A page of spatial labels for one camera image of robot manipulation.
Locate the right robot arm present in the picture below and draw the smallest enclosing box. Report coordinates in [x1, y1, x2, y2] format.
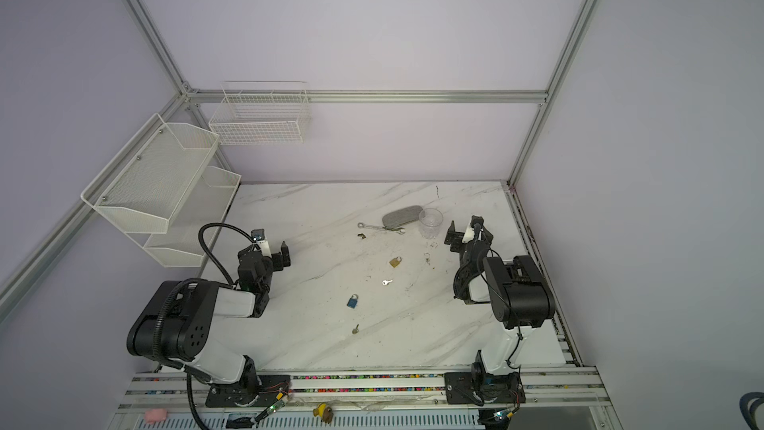
[444, 215, 556, 375]

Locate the clear plastic cup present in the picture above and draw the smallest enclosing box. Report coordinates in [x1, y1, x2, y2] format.
[418, 208, 444, 240]

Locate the silver combination wrench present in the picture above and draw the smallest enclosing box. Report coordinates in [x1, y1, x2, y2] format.
[357, 222, 406, 235]

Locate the grey fabric case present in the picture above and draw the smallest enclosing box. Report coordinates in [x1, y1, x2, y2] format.
[382, 205, 423, 229]

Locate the lower white mesh shelf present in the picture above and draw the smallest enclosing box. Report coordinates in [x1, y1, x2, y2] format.
[143, 166, 241, 268]

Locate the white mesh shelf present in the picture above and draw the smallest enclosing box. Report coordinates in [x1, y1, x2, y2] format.
[143, 166, 241, 268]
[81, 113, 220, 234]

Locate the blue padlock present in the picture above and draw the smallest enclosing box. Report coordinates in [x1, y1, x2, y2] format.
[347, 294, 358, 309]

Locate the upper white mesh shelf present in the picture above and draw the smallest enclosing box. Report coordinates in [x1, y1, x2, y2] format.
[81, 113, 220, 234]

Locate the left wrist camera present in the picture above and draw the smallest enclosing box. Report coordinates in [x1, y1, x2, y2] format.
[254, 235, 272, 257]

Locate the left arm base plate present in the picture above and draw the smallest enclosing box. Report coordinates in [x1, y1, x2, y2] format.
[205, 374, 292, 408]

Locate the white wire basket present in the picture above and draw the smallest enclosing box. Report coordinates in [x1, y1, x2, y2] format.
[209, 81, 312, 145]

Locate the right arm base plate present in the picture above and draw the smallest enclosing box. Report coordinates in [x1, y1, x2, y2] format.
[444, 350, 526, 406]

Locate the aluminium rail bed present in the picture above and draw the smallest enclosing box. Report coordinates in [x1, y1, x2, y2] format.
[109, 366, 622, 429]

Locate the pink eraser on rail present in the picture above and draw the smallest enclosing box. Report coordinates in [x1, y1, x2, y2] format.
[143, 409, 168, 425]

